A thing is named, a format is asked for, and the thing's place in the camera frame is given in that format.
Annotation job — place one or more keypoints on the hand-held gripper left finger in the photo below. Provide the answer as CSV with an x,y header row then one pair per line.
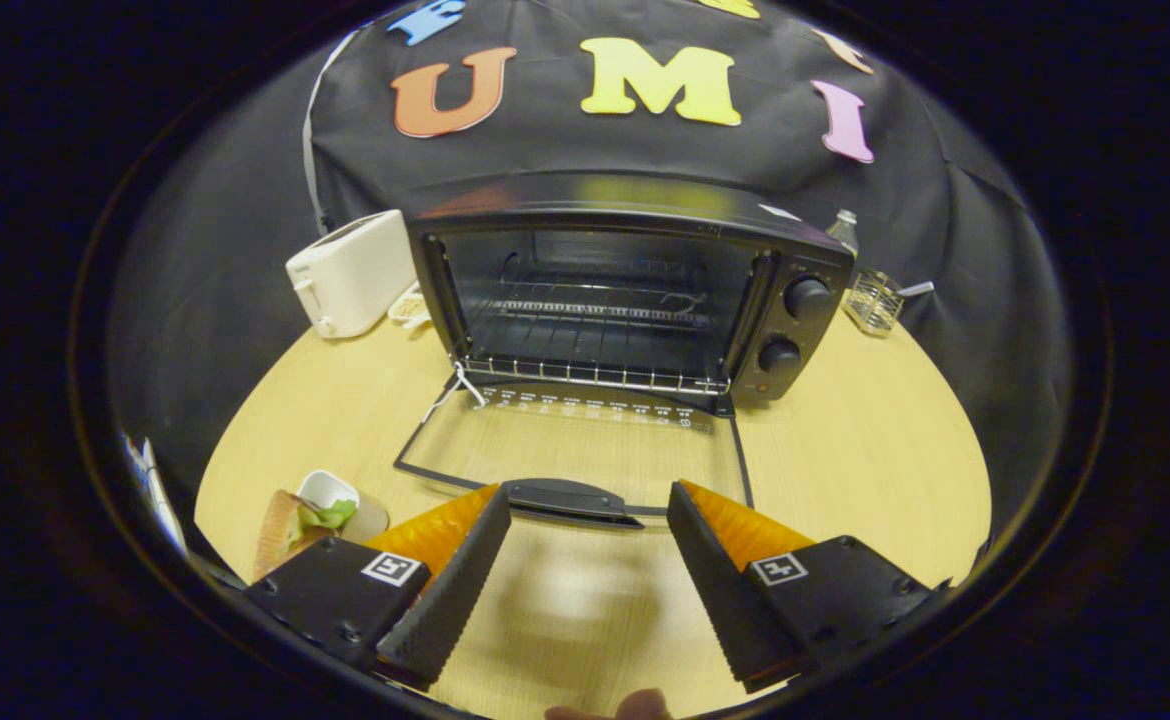
x,y
455,590

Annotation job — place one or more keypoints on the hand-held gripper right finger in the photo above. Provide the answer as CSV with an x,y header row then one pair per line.
x,y
725,590

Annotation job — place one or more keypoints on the lettuce sandwich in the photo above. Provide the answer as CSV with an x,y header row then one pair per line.
x,y
275,530

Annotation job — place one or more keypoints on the black toaster oven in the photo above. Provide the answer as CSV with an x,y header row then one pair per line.
x,y
635,195

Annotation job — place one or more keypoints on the white pop-up toaster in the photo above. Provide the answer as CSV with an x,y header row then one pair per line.
x,y
355,270

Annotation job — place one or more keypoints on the small white cup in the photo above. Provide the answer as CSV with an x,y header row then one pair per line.
x,y
330,488

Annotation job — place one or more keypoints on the silver utensil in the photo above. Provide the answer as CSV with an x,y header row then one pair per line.
x,y
917,289

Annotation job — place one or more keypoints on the clear plastic bottle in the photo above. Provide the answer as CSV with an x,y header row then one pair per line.
x,y
844,235

